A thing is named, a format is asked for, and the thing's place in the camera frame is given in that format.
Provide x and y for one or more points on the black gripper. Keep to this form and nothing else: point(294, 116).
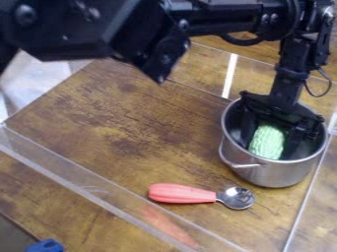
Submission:
point(279, 107)

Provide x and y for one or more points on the green knobbly toy vegetable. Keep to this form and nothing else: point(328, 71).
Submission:
point(268, 142)

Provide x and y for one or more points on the silver metal pot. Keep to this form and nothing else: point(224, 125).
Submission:
point(274, 173)

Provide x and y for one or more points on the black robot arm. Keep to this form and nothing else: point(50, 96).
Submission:
point(148, 33)

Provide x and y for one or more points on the blue object at edge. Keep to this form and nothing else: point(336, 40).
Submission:
point(48, 245)

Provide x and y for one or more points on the spoon with red handle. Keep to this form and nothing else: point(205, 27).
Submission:
point(236, 197)

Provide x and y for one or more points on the clear acrylic enclosure wall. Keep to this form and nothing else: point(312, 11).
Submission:
point(98, 133)

